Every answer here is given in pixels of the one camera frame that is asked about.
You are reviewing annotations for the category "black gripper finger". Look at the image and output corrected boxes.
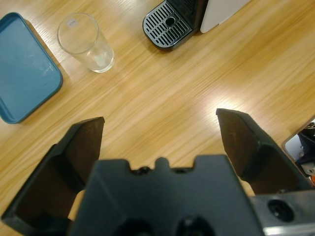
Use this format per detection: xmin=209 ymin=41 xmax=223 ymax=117
xmin=216 ymin=108 xmax=312 ymax=197
xmin=1 ymin=117 xmax=105 ymax=236

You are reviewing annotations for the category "clear drinking glass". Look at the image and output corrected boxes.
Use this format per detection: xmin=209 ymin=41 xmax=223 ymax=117
xmin=57 ymin=12 xmax=116 ymax=74

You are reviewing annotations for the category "white capsule coffee machine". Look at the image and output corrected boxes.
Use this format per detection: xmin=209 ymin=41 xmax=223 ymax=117
xmin=142 ymin=0 xmax=252 ymax=52

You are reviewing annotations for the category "teal plastic tray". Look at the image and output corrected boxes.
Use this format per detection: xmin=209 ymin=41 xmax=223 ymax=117
xmin=0 ymin=12 xmax=63 ymax=124

